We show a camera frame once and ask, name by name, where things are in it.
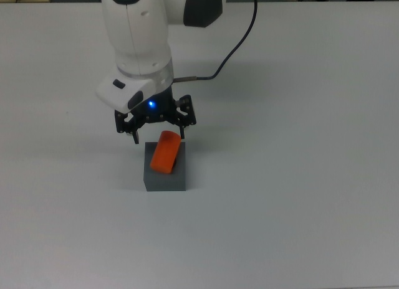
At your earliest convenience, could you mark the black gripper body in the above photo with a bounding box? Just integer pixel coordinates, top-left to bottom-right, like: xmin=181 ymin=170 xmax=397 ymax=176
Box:
xmin=133 ymin=85 xmax=181 ymax=124

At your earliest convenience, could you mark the grey block with round hole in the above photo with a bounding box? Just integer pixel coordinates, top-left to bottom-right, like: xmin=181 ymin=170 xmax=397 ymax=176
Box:
xmin=142 ymin=141 xmax=188 ymax=192

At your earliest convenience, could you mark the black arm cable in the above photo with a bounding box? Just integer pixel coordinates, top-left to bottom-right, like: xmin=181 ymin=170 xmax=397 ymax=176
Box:
xmin=172 ymin=0 xmax=259 ymax=83

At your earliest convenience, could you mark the orange cylinder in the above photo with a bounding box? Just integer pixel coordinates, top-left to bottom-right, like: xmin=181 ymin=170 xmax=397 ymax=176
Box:
xmin=149 ymin=130 xmax=183 ymax=175

